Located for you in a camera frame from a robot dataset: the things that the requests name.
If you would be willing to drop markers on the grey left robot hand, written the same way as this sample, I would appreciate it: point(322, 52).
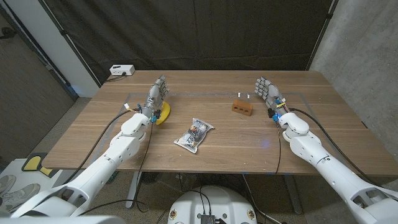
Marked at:
point(155, 96)

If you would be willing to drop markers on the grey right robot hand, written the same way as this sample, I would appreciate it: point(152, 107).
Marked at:
point(272, 93)

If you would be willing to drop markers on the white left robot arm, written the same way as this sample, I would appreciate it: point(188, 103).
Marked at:
point(121, 149)

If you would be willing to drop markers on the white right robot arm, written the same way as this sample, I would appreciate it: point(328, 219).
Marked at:
point(311, 146)

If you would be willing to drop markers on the yellow toy banana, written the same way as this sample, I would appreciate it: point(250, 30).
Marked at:
point(166, 112)

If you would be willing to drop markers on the brown brick block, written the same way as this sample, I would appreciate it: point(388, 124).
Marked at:
point(242, 107)

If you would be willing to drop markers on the clear plastic parts package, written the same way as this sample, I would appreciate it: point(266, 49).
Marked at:
point(194, 135)

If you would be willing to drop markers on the white power strip box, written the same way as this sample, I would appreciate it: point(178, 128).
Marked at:
point(122, 69)

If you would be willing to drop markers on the black backdrop curtain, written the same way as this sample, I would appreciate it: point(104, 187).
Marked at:
point(155, 31)

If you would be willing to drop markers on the grey table leg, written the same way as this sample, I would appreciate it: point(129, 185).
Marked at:
point(133, 189)
point(293, 194)

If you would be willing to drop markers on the black backdrop stand pole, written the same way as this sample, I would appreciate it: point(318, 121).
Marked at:
point(329, 15)
point(62, 32)

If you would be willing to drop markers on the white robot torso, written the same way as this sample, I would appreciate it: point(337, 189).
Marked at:
point(213, 202)

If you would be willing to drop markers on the grey finned torso module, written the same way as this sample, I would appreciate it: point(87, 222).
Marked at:
point(207, 219)

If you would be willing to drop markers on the yellow black floor object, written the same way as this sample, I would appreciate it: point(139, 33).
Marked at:
point(32, 163)

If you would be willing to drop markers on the white floor mat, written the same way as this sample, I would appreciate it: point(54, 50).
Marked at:
point(18, 174)

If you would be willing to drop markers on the grey sneaker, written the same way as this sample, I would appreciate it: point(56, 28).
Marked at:
point(21, 194)
point(6, 183)

